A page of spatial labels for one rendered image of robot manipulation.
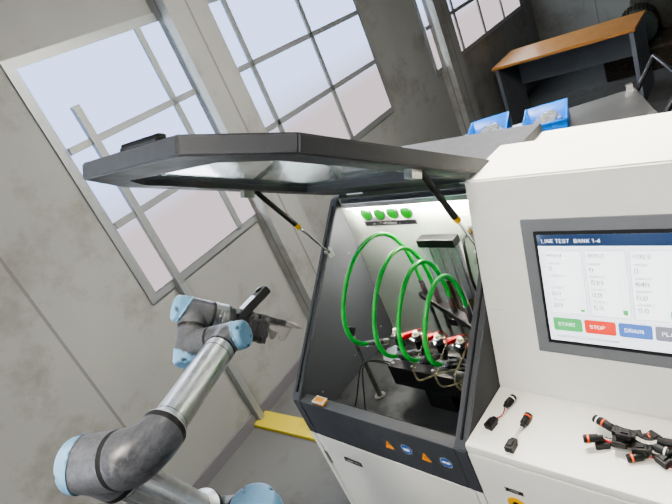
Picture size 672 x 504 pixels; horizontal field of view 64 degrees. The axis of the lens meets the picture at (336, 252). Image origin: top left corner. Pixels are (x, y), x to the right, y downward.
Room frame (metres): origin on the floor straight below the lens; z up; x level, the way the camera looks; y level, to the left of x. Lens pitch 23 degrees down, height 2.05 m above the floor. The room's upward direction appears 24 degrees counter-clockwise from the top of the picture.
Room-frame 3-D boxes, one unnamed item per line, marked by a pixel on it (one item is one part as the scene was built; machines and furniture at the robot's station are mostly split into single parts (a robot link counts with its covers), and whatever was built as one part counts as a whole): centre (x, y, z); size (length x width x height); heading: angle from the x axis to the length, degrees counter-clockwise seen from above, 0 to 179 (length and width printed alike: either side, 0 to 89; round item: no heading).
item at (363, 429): (1.33, 0.11, 0.87); 0.62 x 0.04 x 0.16; 40
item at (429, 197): (1.65, -0.27, 1.43); 0.54 x 0.03 x 0.02; 40
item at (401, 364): (1.39, -0.15, 0.91); 0.34 x 0.10 x 0.15; 40
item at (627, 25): (5.87, -3.27, 0.39); 1.46 x 0.76 x 0.78; 46
